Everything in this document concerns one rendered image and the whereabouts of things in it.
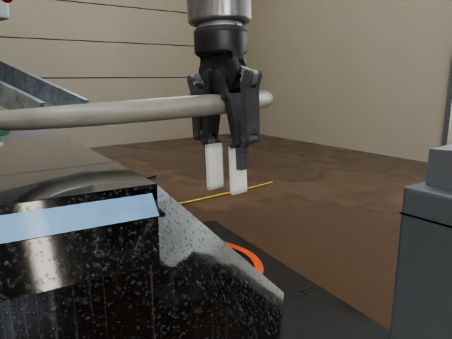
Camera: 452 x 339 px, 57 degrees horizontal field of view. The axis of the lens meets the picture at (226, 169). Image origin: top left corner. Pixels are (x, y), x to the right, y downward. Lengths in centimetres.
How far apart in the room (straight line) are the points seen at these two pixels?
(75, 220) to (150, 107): 18
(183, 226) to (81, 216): 15
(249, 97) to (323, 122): 594
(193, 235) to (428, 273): 53
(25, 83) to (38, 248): 65
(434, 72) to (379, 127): 96
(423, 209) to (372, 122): 505
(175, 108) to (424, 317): 71
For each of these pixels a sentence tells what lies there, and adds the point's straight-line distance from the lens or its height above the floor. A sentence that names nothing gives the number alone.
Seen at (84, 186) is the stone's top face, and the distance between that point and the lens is 64.
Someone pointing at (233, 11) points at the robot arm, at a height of 111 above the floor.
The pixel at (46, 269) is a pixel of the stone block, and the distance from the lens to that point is 56.
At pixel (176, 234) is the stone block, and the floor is 80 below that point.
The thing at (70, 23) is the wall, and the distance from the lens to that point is 633.
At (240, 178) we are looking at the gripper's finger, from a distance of 60.
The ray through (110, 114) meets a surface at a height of 98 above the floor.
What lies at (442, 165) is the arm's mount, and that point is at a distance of 97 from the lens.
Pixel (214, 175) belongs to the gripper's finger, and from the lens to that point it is 64.
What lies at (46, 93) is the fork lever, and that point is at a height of 99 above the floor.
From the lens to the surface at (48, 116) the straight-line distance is 60.
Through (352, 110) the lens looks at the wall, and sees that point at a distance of 616.
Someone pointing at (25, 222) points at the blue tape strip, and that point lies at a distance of 58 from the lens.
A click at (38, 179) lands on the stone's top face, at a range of 72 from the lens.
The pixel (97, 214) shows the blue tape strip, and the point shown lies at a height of 85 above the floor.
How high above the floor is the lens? 103
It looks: 13 degrees down
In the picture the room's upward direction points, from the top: straight up
